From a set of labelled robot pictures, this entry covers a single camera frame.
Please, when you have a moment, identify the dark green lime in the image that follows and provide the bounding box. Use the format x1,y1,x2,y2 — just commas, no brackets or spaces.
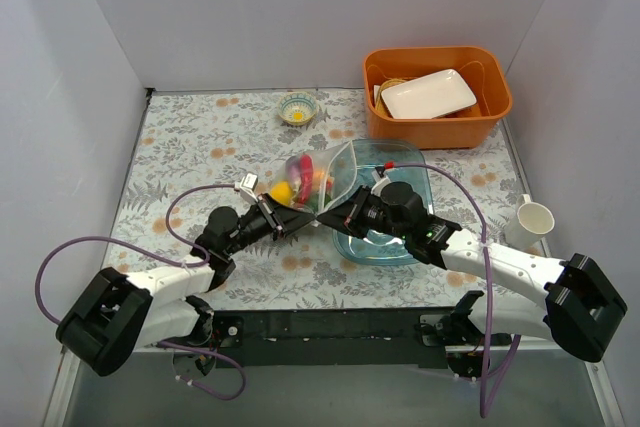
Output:
305,188,332,212

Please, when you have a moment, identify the white cup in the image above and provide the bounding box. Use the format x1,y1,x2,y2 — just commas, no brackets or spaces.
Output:
504,194,555,250

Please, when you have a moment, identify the white rectangular plate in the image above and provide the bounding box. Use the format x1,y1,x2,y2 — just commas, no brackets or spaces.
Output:
396,69,477,120

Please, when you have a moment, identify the clear blue plastic tray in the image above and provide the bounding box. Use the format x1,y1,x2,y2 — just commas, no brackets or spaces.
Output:
332,139,434,266

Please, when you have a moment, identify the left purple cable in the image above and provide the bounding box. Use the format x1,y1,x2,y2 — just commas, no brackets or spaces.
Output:
35,184,247,401

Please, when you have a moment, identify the clear zip top bag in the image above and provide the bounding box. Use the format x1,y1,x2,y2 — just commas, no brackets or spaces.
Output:
267,141,357,214

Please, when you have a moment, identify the orange peach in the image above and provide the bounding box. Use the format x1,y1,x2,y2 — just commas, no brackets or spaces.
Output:
312,170,326,189

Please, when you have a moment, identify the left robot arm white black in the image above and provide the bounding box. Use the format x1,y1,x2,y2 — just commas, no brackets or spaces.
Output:
55,194,315,376

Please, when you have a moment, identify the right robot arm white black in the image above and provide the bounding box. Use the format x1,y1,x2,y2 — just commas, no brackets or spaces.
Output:
317,182,627,363

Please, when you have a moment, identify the small patterned bowl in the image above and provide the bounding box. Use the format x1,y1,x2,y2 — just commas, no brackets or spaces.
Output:
277,92,319,126

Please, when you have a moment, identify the red chili pepper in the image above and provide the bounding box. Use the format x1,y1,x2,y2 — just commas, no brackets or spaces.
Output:
297,154,314,203

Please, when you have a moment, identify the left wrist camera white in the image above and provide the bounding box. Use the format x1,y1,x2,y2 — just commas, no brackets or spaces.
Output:
234,173,258,203

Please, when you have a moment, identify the aluminium frame rail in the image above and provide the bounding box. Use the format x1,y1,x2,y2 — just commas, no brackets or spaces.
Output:
62,309,601,353

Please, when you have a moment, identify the purple eggplant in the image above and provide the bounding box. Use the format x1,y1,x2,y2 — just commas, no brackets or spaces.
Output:
285,156,301,186

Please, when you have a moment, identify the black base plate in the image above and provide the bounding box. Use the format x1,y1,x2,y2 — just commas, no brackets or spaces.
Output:
154,307,516,371

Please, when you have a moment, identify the yellow lemon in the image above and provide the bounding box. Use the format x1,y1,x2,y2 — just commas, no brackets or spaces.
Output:
269,181,295,206

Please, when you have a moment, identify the orange plastic bin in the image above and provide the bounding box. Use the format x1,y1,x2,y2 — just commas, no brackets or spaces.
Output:
362,45,513,150

